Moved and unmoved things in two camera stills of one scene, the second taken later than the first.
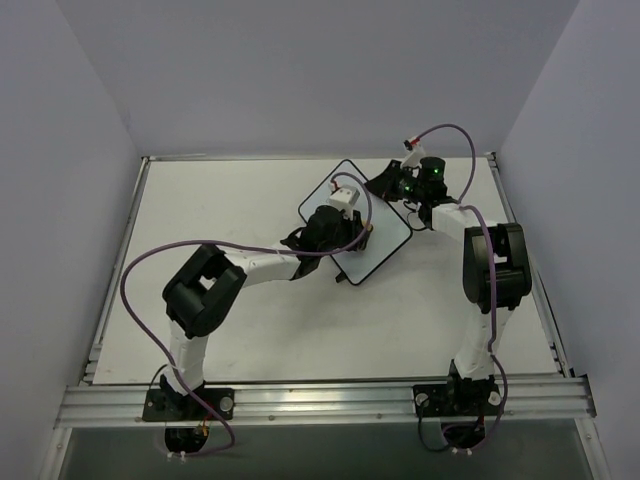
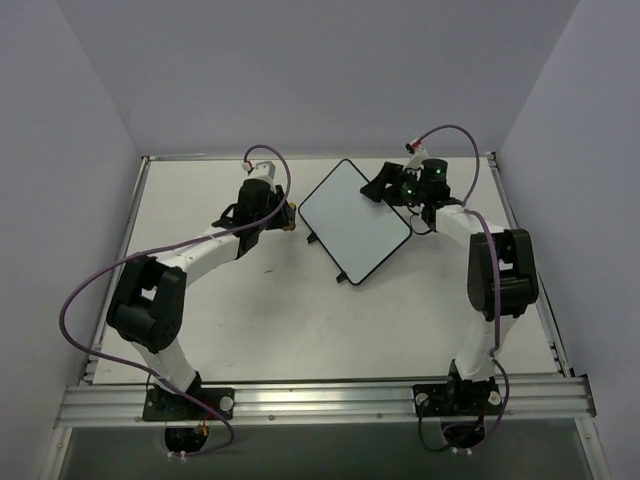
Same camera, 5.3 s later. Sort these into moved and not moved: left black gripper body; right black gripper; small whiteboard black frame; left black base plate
Moved: left black gripper body
Not moved: small whiteboard black frame; left black base plate; right black gripper
